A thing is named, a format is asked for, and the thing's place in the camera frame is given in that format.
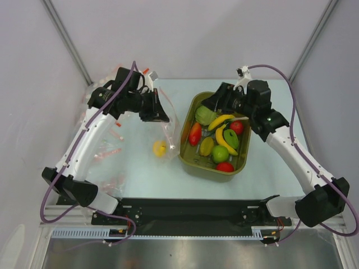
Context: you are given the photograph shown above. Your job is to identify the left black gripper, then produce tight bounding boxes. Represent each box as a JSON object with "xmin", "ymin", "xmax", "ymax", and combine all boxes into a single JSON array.
[{"xmin": 127, "ymin": 88, "xmax": 169, "ymax": 123}]

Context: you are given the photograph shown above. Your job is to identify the green cabbage toy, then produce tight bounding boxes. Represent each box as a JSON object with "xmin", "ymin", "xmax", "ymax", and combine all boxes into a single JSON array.
[{"xmin": 195, "ymin": 105, "xmax": 217, "ymax": 126}]

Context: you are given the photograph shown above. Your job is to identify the clear zip top bag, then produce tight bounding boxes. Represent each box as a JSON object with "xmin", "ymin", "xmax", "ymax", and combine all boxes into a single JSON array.
[{"xmin": 150, "ymin": 88, "xmax": 181, "ymax": 164}]

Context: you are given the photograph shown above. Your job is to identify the long yellow banana toy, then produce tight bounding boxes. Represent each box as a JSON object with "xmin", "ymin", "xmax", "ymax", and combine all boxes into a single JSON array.
[{"xmin": 215, "ymin": 124, "xmax": 240, "ymax": 156}]

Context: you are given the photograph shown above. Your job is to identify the yellow lemon toy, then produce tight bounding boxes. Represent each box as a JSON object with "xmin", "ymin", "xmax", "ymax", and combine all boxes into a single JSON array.
[{"xmin": 153, "ymin": 140, "xmax": 167, "ymax": 158}]

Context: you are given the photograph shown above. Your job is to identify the red mango toy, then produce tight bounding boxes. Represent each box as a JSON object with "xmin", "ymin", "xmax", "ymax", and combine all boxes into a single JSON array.
[{"xmin": 188, "ymin": 122, "xmax": 202, "ymax": 146}]

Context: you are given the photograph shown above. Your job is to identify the olive green plastic bin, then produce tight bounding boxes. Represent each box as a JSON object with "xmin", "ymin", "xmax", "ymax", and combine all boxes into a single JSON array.
[{"xmin": 179, "ymin": 91, "xmax": 251, "ymax": 181}]

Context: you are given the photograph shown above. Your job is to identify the green apple toy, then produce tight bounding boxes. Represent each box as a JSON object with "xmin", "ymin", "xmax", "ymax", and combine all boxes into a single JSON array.
[{"xmin": 211, "ymin": 145, "xmax": 229, "ymax": 164}]

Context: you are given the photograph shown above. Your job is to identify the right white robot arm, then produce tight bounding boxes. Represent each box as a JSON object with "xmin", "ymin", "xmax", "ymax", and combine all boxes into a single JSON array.
[{"xmin": 201, "ymin": 80, "xmax": 349, "ymax": 228}]

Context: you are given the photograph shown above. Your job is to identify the pile of zip bags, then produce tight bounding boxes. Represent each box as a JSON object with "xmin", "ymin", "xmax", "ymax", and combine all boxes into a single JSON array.
[{"xmin": 58, "ymin": 63, "xmax": 159, "ymax": 219}]

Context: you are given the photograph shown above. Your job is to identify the small yellow banana toy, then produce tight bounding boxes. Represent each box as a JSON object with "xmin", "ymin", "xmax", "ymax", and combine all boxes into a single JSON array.
[{"xmin": 208, "ymin": 114, "xmax": 235, "ymax": 131}]

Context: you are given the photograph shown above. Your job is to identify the red apple toy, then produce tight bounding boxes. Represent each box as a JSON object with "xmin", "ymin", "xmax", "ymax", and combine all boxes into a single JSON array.
[{"xmin": 229, "ymin": 120, "xmax": 245, "ymax": 136}]

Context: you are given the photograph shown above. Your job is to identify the yellow starfruit toy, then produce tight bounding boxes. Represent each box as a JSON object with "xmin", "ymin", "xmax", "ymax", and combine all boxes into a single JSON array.
[{"xmin": 199, "ymin": 137, "xmax": 214, "ymax": 156}]

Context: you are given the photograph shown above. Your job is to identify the red tomato toy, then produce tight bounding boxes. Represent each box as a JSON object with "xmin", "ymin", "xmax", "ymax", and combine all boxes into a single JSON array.
[{"xmin": 216, "ymin": 162, "xmax": 234, "ymax": 173}]

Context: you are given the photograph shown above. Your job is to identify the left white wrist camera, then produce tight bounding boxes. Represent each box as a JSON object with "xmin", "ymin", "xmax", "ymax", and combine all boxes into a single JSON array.
[{"xmin": 139, "ymin": 71, "xmax": 158, "ymax": 94}]

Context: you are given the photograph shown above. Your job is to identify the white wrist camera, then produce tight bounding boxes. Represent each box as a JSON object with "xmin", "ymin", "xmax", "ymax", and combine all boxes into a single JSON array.
[
  {"xmin": 234, "ymin": 66, "xmax": 252, "ymax": 89},
  {"xmin": 139, "ymin": 71, "xmax": 158, "ymax": 94}
]

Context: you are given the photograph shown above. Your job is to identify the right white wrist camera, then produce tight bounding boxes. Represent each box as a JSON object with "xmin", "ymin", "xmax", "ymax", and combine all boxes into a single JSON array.
[{"xmin": 234, "ymin": 66, "xmax": 252, "ymax": 89}]

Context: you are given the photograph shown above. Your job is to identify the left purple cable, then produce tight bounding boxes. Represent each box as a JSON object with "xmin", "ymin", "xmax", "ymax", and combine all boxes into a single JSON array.
[{"xmin": 39, "ymin": 60, "xmax": 141, "ymax": 247}]

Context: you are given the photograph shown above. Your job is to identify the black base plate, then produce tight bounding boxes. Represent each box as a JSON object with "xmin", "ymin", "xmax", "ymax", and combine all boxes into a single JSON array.
[{"xmin": 56, "ymin": 197, "xmax": 326, "ymax": 236}]

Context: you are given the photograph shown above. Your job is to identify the aluminium frame rail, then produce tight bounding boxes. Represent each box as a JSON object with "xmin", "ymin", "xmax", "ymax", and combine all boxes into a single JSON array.
[{"xmin": 39, "ymin": 204, "xmax": 346, "ymax": 228}]

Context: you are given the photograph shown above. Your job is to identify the white slotted cable duct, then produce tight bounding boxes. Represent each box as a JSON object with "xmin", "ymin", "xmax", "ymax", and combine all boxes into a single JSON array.
[{"xmin": 52, "ymin": 228, "xmax": 127, "ymax": 240}]

